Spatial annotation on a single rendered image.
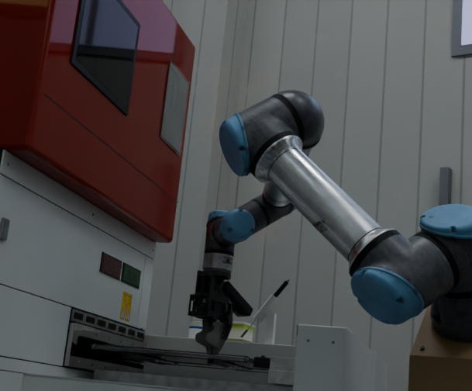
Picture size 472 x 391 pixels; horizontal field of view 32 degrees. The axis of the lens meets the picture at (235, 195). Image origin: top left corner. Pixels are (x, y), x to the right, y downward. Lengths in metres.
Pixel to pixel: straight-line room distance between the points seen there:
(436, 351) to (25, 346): 0.80
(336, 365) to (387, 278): 0.25
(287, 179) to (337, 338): 0.31
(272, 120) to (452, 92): 2.50
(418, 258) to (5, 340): 0.78
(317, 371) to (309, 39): 3.10
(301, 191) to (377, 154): 2.55
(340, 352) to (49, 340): 0.62
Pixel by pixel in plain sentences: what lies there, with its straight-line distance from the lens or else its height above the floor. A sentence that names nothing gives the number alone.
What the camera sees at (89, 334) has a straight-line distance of 1.92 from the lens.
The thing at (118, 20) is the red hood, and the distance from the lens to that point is 1.94.
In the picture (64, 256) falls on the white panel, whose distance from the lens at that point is 1.81.
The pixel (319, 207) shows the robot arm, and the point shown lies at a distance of 1.49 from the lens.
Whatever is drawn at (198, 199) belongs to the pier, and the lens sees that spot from 4.21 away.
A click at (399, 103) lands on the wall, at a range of 4.10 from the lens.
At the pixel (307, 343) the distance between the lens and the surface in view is 1.57.
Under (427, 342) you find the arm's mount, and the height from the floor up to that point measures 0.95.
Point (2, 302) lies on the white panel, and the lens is 1.61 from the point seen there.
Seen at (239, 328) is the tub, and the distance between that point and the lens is 2.32.
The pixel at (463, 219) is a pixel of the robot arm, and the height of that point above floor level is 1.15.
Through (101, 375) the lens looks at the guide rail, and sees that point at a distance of 1.92.
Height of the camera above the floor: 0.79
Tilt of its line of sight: 15 degrees up
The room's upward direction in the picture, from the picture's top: 6 degrees clockwise
